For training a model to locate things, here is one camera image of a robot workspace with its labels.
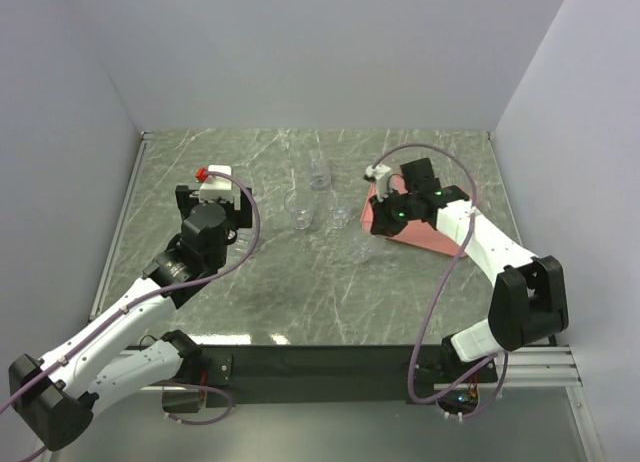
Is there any pink plastic tray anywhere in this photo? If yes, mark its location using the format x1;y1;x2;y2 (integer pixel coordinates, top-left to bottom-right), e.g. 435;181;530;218
361;174;470;256

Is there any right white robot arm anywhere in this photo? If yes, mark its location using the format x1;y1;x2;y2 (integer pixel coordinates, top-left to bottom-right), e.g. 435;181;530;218
364;158;569;381

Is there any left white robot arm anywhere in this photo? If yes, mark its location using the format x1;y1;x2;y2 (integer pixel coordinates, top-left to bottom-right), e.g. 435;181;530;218
7;185;260;452

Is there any tall clear glass far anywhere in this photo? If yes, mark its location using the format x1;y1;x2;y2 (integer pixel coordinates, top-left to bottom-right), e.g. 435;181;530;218
308;149;332;190

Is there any clear glass centre left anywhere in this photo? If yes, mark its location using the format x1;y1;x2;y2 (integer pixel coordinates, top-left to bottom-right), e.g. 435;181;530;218
283;190;315;230

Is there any clear glass centre right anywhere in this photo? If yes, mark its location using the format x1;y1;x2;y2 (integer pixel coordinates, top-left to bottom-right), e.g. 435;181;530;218
328;198;351;230

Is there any clear square glass lying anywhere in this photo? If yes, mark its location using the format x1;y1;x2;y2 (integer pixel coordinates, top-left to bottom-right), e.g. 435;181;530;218
229;229;255;257

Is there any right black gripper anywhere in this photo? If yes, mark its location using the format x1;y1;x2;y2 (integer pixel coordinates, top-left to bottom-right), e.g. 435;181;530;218
369;186;418;238

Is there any aluminium rail frame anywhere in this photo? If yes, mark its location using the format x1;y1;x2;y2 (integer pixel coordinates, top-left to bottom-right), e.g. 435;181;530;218
29;131;151;462

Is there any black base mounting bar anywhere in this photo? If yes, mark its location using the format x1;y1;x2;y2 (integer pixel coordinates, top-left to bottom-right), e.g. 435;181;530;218
168;345;473;405

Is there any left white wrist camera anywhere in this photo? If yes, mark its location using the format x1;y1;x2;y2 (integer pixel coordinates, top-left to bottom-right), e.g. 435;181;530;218
195;165;239;203

